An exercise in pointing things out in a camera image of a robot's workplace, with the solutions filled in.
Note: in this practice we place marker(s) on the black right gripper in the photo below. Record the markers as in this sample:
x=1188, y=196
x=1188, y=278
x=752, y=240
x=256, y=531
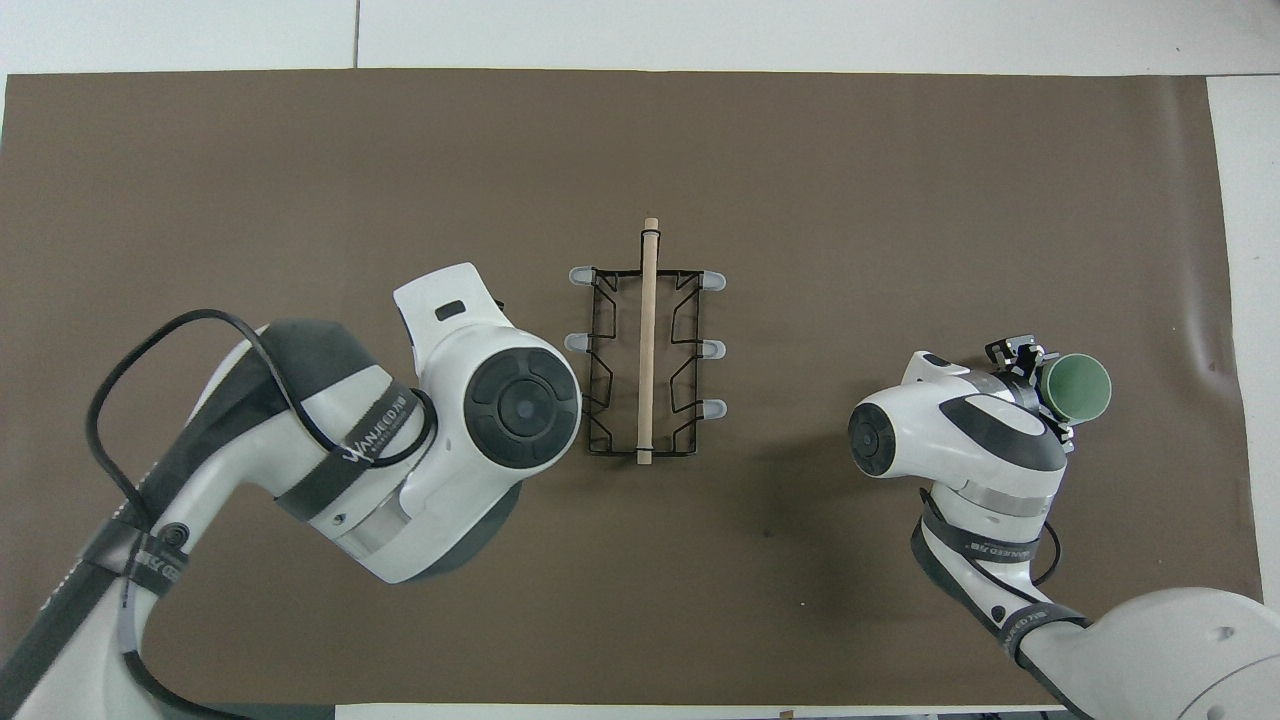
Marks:
x=1036, y=392

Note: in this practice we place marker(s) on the pale green plastic cup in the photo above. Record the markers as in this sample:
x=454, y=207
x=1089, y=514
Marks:
x=1078, y=388

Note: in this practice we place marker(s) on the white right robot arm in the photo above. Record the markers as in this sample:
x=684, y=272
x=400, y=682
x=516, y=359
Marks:
x=1010, y=440

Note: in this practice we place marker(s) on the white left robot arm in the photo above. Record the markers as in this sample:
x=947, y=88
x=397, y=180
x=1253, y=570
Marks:
x=330, y=450

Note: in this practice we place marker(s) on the brown table mat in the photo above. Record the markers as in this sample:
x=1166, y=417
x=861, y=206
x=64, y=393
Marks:
x=760, y=580

